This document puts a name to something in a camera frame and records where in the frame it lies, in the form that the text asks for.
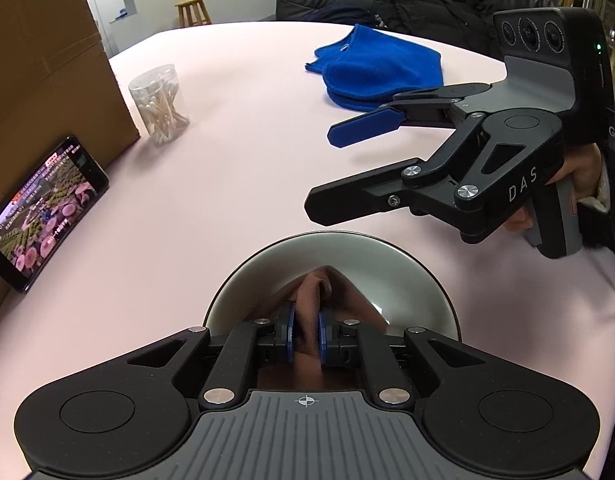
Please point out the large brown cardboard box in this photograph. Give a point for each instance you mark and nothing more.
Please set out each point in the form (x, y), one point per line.
(47, 60)

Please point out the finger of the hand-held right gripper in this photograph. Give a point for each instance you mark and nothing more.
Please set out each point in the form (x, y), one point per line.
(367, 127)
(357, 195)

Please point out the black jacket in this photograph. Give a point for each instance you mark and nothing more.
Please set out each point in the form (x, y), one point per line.
(437, 0)

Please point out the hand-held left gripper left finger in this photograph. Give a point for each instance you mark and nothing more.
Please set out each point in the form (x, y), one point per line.
(287, 334)

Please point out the blue towel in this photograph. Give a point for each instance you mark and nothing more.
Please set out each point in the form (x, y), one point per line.
(382, 65)

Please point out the dark bowl with white inside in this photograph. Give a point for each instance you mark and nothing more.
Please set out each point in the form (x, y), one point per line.
(337, 255)

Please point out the black smartphone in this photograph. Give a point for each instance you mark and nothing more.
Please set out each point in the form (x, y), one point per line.
(42, 210)

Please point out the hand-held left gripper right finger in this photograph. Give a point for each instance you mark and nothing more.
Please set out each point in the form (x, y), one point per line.
(321, 336)

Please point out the white reception counter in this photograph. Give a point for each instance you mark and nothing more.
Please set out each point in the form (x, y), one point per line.
(147, 2)

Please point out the brown cleaning cloth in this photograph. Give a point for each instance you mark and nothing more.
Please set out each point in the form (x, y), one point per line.
(312, 290)

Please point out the wooden stool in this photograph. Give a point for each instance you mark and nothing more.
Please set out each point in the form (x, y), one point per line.
(192, 6)

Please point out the clear jar of cotton swabs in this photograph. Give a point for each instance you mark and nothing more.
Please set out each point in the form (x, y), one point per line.
(160, 105)

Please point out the person's right hand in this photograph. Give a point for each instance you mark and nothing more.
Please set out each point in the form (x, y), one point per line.
(585, 170)

